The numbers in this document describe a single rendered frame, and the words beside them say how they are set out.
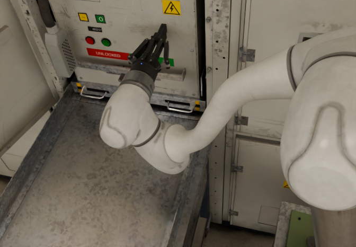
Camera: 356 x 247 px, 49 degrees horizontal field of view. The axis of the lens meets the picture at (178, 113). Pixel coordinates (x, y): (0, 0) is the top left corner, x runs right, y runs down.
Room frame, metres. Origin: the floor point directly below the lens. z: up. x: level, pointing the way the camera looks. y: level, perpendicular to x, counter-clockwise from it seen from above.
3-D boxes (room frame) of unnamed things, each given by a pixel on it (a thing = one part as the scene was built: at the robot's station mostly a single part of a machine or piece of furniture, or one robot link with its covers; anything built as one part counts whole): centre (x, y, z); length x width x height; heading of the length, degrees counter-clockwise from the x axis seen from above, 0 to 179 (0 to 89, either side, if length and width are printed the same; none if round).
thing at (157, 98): (1.07, 0.14, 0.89); 0.54 x 0.05 x 0.06; 71
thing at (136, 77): (0.76, 0.10, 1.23); 0.09 x 0.06 x 0.09; 71
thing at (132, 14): (1.05, 0.15, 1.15); 0.48 x 0.01 x 0.48; 71
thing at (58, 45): (1.06, 0.37, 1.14); 0.08 x 0.05 x 0.17; 161
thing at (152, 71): (0.83, 0.08, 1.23); 0.09 x 0.08 x 0.07; 161
